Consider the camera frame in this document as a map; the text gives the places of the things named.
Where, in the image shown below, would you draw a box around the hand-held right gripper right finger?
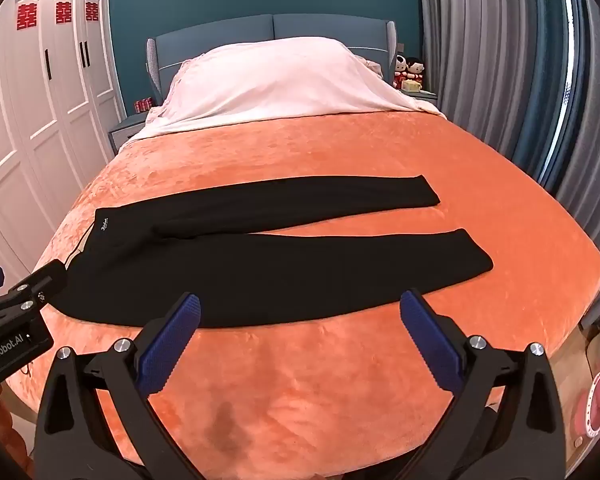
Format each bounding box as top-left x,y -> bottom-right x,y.
399,289 -> 568,480

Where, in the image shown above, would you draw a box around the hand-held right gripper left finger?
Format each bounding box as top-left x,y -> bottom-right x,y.
32,292 -> 203,480

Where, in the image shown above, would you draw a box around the black pants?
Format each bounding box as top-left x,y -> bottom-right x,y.
50,175 -> 495,328

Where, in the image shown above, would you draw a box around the blue nightstand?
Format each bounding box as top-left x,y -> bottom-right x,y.
109,112 -> 153,157
405,88 -> 439,107

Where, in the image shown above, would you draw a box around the white wardrobe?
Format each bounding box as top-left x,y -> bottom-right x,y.
0,0 -> 126,281

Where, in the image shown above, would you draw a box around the orange plush blanket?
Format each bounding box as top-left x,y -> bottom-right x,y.
5,110 -> 600,480

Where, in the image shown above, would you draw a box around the grey curtain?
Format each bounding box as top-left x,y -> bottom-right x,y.
555,0 -> 600,321
416,0 -> 567,181

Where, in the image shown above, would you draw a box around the pale pink bed sheet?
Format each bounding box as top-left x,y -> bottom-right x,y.
130,37 -> 448,143

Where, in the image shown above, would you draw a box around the blue padded headboard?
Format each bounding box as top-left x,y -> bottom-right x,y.
145,12 -> 398,103

